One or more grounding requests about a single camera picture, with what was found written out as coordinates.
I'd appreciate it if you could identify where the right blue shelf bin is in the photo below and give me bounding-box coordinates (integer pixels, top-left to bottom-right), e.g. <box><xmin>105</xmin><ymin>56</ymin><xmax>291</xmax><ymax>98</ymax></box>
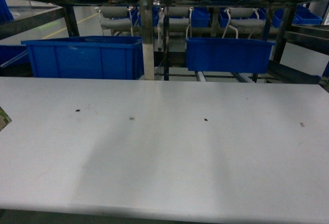
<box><xmin>186</xmin><ymin>38</ymin><xmax>274</xmax><ymax>73</ymax></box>

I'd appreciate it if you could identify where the large blue plastic bin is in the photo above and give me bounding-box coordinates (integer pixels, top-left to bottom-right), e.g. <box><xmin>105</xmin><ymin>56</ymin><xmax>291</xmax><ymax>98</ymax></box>
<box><xmin>22</xmin><ymin>36</ymin><xmax>144</xmax><ymax>80</ymax></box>

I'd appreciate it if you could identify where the grey chair right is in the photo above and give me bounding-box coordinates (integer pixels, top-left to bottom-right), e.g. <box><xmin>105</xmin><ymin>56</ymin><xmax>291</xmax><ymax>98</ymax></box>
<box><xmin>222</xmin><ymin>7</ymin><xmax>265</xmax><ymax>39</ymax></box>

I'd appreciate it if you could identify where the grey chair left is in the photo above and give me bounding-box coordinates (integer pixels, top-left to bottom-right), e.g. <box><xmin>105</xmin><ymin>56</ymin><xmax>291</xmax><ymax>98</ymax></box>
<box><xmin>98</xmin><ymin>6</ymin><xmax>134</xmax><ymax>36</ymax></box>

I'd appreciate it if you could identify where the flower gift bag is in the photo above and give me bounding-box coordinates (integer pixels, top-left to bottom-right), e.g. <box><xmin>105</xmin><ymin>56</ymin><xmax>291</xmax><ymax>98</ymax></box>
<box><xmin>0</xmin><ymin>107</ymin><xmax>12</xmax><ymax>131</ymax></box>

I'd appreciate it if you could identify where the grey chair middle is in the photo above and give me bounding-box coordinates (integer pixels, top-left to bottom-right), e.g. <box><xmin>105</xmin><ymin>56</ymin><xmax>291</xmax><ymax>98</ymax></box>
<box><xmin>157</xmin><ymin>7</ymin><xmax>192</xmax><ymax>39</ymax></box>

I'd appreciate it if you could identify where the steel rack frame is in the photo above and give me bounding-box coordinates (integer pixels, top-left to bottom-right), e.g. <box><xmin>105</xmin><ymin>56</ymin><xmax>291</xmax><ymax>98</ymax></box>
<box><xmin>0</xmin><ymin>0</ymin><xmax>329</xmax><ymax>84</ymax></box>

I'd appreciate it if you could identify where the grey chair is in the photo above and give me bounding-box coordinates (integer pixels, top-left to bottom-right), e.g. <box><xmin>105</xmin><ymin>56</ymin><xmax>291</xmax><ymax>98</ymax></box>
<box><xmin>222</xmin><ymin>7</ymin><xmax>265</xmax><ymax>39</ymax></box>
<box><xmin>98</xmin><ymin>6</ymin><xmax>134</xmax><ymax>36</ymax></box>
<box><xmin>157</xmin><ymin>7</ymin><xmax>192</xmax><ymax>39</ymax></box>

